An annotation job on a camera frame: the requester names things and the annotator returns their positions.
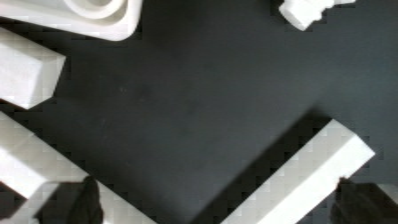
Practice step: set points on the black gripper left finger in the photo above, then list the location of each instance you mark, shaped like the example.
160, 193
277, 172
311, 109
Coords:
85, 213

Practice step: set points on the white desk leg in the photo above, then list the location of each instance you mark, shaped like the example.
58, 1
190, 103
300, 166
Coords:
300, 184
302, 11

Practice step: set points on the white desk leg left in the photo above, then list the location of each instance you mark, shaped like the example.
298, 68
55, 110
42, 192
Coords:
302, 11

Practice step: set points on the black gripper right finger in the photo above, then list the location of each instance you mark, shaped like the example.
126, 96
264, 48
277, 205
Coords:
362, 205

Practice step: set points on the white front barrier rail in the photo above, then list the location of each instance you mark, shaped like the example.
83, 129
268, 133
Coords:
33, 165

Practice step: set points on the white left barrier block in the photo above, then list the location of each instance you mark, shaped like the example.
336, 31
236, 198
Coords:
30, 67

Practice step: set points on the white desk top tray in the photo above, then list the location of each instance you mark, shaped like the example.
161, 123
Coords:
97, 18

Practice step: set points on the white desk leg front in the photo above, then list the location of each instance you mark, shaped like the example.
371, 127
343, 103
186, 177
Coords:
300, 184

